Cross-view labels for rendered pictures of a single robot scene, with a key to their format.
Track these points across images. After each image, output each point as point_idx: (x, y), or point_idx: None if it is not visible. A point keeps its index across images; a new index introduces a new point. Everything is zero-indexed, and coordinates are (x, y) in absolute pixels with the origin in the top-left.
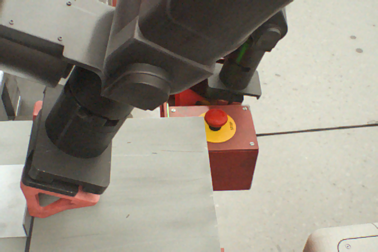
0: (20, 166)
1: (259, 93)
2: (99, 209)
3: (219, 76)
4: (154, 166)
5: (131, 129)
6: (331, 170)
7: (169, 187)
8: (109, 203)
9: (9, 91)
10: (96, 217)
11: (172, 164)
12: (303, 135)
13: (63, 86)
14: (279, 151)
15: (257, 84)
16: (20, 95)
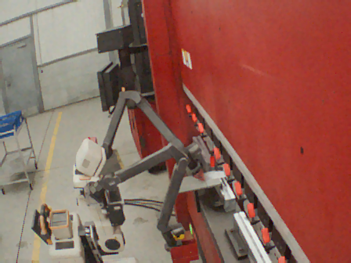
0: (208, 180)
1: (164, 243)
2: (193, 179)
3: (177, 242)
4: (185, 185)
5: (190, 188)
6: None
7: (182, 183)
8: (191, 180)
9: (224, 202)
10: (193, 178)
11: (182, 185)
12: None
13: (197, 168)
14: None
15: (164, 246)
16: (226, 210)
